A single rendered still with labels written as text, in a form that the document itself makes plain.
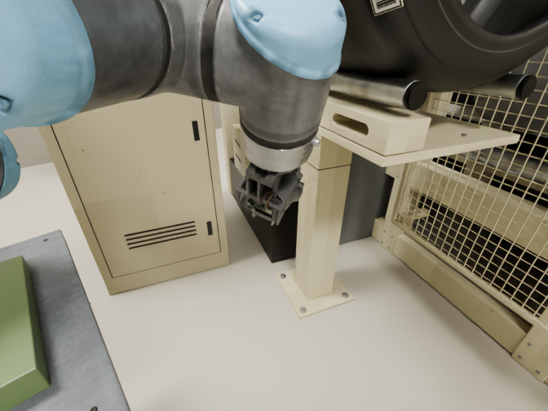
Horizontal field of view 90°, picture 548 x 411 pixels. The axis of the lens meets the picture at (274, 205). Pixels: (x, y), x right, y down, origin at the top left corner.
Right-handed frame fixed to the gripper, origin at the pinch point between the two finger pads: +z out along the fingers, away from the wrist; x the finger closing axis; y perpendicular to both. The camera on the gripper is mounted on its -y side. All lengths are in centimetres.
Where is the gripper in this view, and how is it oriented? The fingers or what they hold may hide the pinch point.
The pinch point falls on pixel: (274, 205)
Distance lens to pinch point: 53.7
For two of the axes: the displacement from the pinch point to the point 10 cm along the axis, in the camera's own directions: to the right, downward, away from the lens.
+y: -4.4, 7.8, -4.4
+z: -0.7, 4.6, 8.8
